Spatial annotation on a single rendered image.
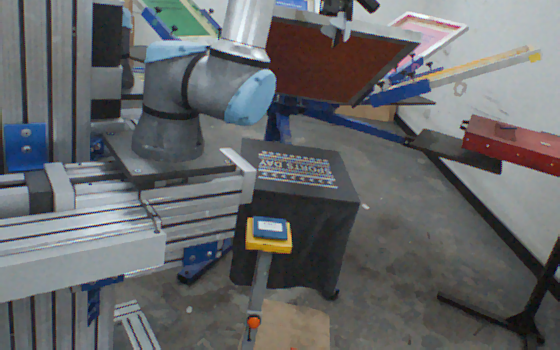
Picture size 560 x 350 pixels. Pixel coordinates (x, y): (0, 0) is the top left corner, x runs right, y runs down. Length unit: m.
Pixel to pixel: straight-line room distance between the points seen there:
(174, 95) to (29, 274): 0.39
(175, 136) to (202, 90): 0.13
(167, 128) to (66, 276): 0.32
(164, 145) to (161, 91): 0.11
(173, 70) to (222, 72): 0.11
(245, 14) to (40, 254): 0.53
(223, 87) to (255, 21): 0.13
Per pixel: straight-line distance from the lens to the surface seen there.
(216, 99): 0.82
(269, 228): 1.29
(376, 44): 1.53
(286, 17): 1.41
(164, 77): 0.88
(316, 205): 1.58
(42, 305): 1.29
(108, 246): 0.83
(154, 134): 0.92
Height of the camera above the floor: 1.65
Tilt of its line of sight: 21 degrees down
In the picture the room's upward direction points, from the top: 11 degrees clockwise
